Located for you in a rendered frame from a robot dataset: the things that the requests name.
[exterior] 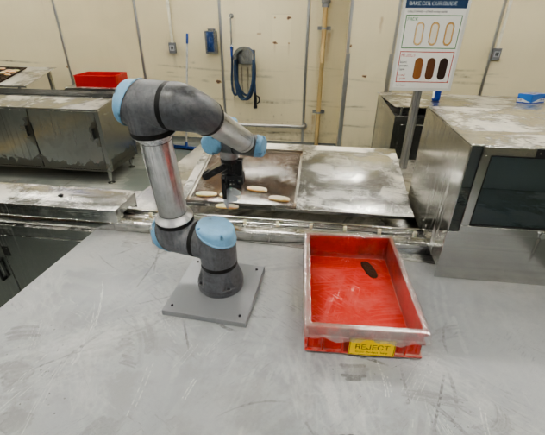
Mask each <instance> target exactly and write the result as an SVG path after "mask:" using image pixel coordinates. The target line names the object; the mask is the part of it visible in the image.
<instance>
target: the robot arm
mask: <svg viewBox="0 0 545 435"><path fill-rule="evenodd" d="M112 110H113V114H114V116H115V118H116V120H117V122H119V123H120V124H122V125H124V126H128V130H129V133H130V136H131V138H132V139H133V140H135V141H137V142H138V143H139V144H140V147H141V153H142V156H143V160H144V162H145V166H146V170H147V175H148V178H149V181H150V185H151V187H152V191H153V196H154V200H155V203H156V206H157V209H158V213H157V214H156V216H155V219H154V221H153V223H152V226H151V227H152V228H153V229H152V230H151V237H152V240H153V243H154V244H155V245H156V246H157V247H158V248H160V249H163V250H165V251H168V252H175V253H179V254H182V255H189V256H193V257H196V258H199V259H200V261H201V269H200V273H199V276H198V280H197V282H198V287H199V290H200V292H201V293H202V294H204V295H205V296H207V297H210V298H213V299H224V298H228V297H230V296H233V295H235V294H236V293H238V292H239V291H240V290H241V289H242V287H243V284H244V275H243V273H242V271H241V268H240V266H239V264H238V262H237V250H236V234H235V227H234V225H233V224H232V223H231V222H230V221H229V220H228V219H226V218H224V217H218V216H211V217H203V218H201V219H200V220H196V219H195V218H194V215H193V211H192V209H191V208H190V207H188V206H186V202H185V195H184V191H183V187H182V182H181V179H180V174H179V167H178V163H177V159H176V155H175V150H174V146H173V142H172V136H173V135H174V133H175V132H176V131H183V132H191V133H197V134H199V135H201V136H203V137H202V140H201V146H202V149H203V151H204V152H205V153H206V154H210V155H214V154H218V153H220V158H221V163H219V164H218V165H216V166H214V167H212V168H210V169H207V170H205V171H204V172H203V174H202V177H203V178H204V180H208V179H210V178H212V177H213V176H215V175H216V174H218V173H220V172H222V198H223V202H224V204H225V206H226V207H227V209H228V208H229V203H230V204H231V203H233V202H236V201H237V200H238V198H237V197H236V196H239V195H241V191H239V190H237V189H241V185H243V184H244V182H245V170H243V167H242V162H243V158H241V157H239V154H240V155H246V156H253V157H263V156H264V155H265V153H266V147H267V141H266V138H265V137H264V136H260V135H254V134H252V133H251V132H250V131H248V130H247V129H245V128H244V127H243V126H241V125H240V124H239V123H238V121H237V119H236V118H235V117H230V116H229V115H227V114H226V113H225V112H224V110H223V108H222V106H221V105H220V104H219V103H218V102H217V101H216V100H215V99H213V98H212V97H210V96H209V95H207V94H205V93H204V92H202V91H200V90H198V89H197V88H195V87H193V86H191V85H187V84H185V83H182V82H178V81H166V80H156V79H144V78H137V79H125V80H123V81H122V82H121V83H120V84H119V85H118V86H117V88H116V89H115V93H114V94H113V98H112ZM243 174H244V175H243ZM236 188H237V189H236Z"/></svg>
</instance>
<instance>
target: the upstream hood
mask: <svg viewBox="0 0 545 435"><path fill-rule="evenodd" d="M130 206H131V207H132V208H133V207H137V203H136V198H135V192H114V191H101V190H87V189H74V188H60V187H47V186H22V185H9V184H0V214H10V215H22V216H34V217H45V218H68V219H79V220H91V221H103V222H114V223H118V222H119V221H120V220H121V219H122V218H123V217H124V214H123V213H124V212H125V211H126V210H127V209H128V208H129V207H130Z"/></svg>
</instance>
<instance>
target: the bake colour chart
mask: <svg viewBox="0 0 545 435"><path fill-rule="evenodd" d="M471 3H472V0H403V6H402V11H401V17H400V23H399V28H398V38H397V44H396V49H395V55H394V61H393V66H392V76H391V82H390V87H389V91H450V90H451V86H452V82H453V78H454V72H455V68H456V65H457V60H458V57H459V53H460V47H461V43H462V39H463V35H464V32H465V28H466V25H467V18H468V14H469V10H470V7H471Z"/></svg>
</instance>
